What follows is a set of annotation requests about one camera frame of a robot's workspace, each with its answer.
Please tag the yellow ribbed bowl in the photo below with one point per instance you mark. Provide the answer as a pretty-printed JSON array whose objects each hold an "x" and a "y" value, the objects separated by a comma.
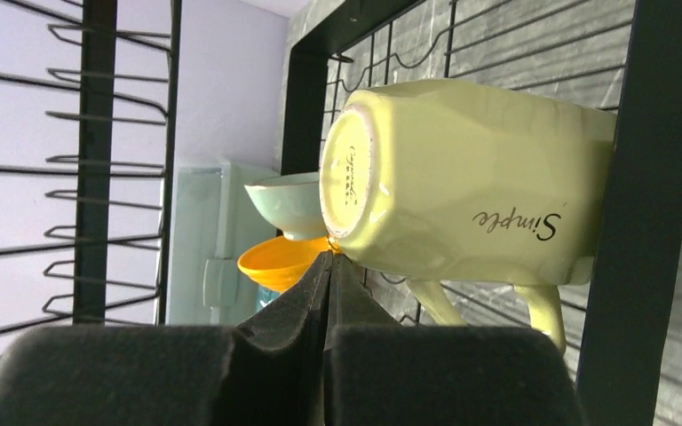
[{"x": 278, "y": 264}]

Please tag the light green ceramic bowl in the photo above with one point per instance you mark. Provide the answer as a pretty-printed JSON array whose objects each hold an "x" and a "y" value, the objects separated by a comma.
[{"x": 291, "y": 203}]

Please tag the black wire dish rack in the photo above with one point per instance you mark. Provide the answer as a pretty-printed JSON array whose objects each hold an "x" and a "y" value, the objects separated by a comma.
[{"x": 107, "y": 197}]

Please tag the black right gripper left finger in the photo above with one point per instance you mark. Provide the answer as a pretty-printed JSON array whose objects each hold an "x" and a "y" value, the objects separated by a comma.
[{"x": 264, "y": 371}]

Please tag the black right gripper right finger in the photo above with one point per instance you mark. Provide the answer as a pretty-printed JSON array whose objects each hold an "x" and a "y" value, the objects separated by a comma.
[{"x": 380, "y": 372}]

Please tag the clear plastic storage box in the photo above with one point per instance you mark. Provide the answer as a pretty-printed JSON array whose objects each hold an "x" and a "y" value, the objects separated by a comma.
[{"x": 214, "y": 222}]

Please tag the pale yellow mug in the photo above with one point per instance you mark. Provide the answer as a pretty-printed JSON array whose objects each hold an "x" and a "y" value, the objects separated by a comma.
[{"x": 445, "y": 179}]

